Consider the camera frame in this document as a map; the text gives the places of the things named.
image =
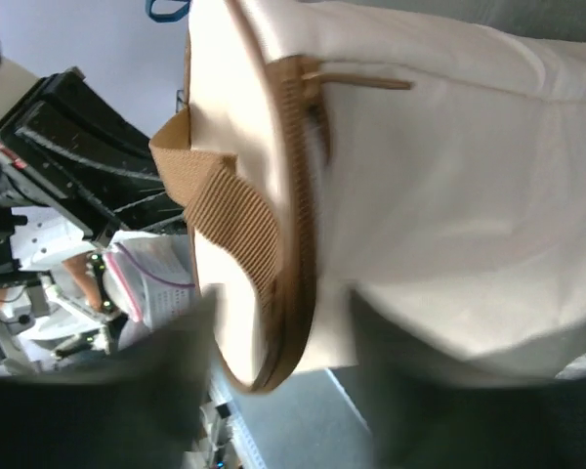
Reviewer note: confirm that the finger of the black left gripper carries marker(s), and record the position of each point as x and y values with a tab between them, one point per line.
68	149

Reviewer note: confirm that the cream bag with brown zipper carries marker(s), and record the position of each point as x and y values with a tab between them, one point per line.
438	165

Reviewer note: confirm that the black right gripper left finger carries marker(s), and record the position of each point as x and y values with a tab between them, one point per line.
138	408

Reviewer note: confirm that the blue mug white inside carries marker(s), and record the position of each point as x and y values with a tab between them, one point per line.
167	11

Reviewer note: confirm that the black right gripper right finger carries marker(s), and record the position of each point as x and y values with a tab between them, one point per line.
426	409

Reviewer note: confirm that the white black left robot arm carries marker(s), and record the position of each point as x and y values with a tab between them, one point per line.
90	242

